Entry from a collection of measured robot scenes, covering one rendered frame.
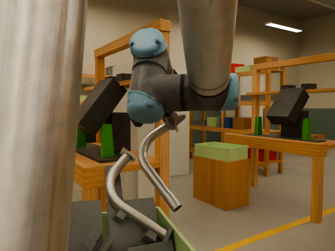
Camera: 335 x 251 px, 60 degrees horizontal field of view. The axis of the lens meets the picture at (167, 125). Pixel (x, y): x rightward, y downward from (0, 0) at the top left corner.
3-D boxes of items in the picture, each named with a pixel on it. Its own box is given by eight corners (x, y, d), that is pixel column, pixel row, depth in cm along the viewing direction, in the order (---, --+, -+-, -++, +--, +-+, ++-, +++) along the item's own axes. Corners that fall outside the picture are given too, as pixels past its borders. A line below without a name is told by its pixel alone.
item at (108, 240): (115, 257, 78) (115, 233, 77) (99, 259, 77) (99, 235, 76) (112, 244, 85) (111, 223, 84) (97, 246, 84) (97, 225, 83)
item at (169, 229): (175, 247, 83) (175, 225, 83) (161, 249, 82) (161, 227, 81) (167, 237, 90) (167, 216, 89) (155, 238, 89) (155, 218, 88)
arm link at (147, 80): (178, 106, 53) (181, 59, 58) (119, 106, 54) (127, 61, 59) (182, 126, 59) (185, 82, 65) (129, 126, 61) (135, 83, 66)
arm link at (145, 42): (123, 56, 58) (129, 25, 62) (138, 87, 68) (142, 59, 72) (162, 53, 57) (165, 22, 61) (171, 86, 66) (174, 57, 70)
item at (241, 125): (265, 177, 542) (267, 54, 527) (185, 157, 749) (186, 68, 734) (283, 173, 571) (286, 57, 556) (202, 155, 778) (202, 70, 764)
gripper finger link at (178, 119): (191, 127, 89) (185, 109, 82) (174, 137, 88) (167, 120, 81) (185, 121, 91) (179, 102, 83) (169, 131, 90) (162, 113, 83)
